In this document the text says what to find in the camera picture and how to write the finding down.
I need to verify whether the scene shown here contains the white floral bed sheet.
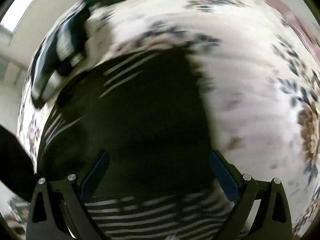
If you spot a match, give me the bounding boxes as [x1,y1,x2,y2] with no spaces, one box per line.
[17,0,319,239]

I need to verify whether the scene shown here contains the black white striped garment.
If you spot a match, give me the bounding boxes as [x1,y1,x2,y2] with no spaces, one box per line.
[37,48,232,239]

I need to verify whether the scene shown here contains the folded black grey striped clothes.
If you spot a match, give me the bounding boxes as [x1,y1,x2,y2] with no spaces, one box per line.
[31,3,90,109]

